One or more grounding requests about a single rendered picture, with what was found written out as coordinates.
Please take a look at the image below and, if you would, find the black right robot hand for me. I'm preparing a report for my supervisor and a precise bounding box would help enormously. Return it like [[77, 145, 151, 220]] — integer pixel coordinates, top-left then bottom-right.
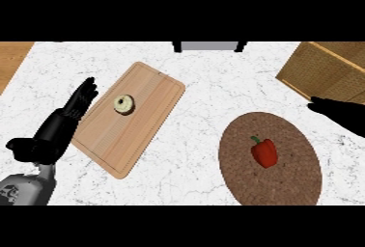
[[306, 96, 365, 139]]

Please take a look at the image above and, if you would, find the brown wooden panel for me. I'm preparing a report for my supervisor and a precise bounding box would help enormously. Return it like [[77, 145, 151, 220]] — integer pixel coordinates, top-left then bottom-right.
[[0, 41, 37, 96]]

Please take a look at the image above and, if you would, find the round brown woven placemat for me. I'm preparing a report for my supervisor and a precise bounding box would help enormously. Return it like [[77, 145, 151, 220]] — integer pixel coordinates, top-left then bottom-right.
[[217, 111, 324, 206]]

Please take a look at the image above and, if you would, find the pale wooden cutting board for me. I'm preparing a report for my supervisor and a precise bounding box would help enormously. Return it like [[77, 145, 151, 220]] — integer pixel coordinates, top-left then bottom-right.
[[70, 61, 186, 180]]

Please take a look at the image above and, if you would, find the tan wicker basket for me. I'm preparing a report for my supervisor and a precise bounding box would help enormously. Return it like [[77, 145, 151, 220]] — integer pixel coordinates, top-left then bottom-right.
[[274, 41, 365, 106]]

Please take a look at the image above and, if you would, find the grey appliance with black legs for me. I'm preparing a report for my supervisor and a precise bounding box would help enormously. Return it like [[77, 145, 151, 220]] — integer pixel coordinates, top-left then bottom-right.
[[172, 41, 250, 54]]

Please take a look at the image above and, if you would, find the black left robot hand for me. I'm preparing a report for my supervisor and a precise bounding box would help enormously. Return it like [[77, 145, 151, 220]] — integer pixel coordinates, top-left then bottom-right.
[[5, 76, 101, 167]]

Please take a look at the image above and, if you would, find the red bell pepper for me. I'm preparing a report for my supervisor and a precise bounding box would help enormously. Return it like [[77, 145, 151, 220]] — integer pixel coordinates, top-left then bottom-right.
[[250, 135, 280, 170]]

